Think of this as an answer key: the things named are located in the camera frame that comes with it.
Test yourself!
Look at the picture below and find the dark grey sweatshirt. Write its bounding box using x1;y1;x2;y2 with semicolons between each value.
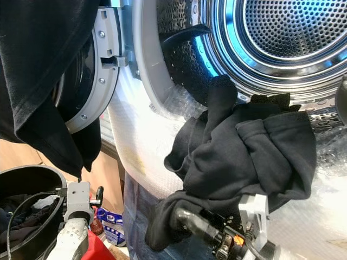
145;75;318;252

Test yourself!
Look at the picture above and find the red plastic container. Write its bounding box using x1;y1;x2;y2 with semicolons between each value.
81;230;114;260

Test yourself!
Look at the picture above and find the black round laundry basket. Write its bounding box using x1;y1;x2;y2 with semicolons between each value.
0;165;68;260

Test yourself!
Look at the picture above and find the washing machine with steel drum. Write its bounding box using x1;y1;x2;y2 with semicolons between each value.
106;0;347;260

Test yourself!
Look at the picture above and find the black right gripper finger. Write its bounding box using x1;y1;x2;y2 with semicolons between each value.
172;208;217;242

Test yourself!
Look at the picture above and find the blue printed package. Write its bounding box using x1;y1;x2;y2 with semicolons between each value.
95;206;125;245

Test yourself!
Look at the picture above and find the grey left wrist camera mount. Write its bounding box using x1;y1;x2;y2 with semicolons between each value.
62;181;95;223

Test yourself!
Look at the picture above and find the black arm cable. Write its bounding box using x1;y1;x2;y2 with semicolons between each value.
247;227;267;260
7;191;66;255

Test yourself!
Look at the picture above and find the black cloth draped on door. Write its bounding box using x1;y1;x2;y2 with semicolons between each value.
0;0;104;178

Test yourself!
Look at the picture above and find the dark clothes pile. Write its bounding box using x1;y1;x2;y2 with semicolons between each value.
0;195;57;252

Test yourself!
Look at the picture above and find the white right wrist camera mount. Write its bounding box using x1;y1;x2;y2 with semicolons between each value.
239;194;270;242

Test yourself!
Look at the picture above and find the clear bubble wrap sheet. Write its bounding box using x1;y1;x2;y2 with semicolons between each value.
107;70;347;260

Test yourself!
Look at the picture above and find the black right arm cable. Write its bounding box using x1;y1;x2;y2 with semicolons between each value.
247;227;267;260

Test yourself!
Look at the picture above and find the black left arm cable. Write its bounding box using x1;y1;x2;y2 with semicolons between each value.
7;191;66;255

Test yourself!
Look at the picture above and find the black drum paddle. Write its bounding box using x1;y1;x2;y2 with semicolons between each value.
160;24;212;52

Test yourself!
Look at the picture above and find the grey round washer door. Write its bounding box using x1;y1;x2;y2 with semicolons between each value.
57;6;125;133

